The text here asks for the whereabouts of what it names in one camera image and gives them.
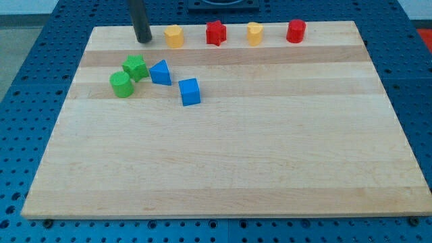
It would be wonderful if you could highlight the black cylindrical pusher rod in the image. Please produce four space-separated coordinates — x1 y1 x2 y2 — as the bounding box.
127 0 152 43

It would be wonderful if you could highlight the green star block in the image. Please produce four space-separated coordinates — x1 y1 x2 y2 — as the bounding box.
122 55 149 82

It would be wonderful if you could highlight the red star block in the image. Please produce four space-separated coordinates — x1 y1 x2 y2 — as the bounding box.
206 20 227 46

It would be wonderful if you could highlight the yellow hexagon block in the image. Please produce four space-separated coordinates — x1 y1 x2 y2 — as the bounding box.
164 24 184 49

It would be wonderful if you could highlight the blue triangle block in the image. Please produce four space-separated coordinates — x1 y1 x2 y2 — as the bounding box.
149 59 171 86

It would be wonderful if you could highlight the green cylinder block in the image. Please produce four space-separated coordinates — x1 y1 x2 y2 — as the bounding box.
109 71 134 98

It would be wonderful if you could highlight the blue cube block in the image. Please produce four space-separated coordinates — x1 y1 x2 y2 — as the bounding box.
178 78 201 106

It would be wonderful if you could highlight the yellow heart block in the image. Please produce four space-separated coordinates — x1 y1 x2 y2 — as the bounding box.
246 22 264 47

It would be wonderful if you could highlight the red cylinder block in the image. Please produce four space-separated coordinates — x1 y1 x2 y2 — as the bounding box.
286 19 306 43

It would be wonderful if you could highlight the wooden board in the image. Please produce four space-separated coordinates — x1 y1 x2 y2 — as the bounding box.
22 21 431 219

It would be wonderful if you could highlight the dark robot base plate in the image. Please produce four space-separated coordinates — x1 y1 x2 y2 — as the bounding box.
186 0 260 11

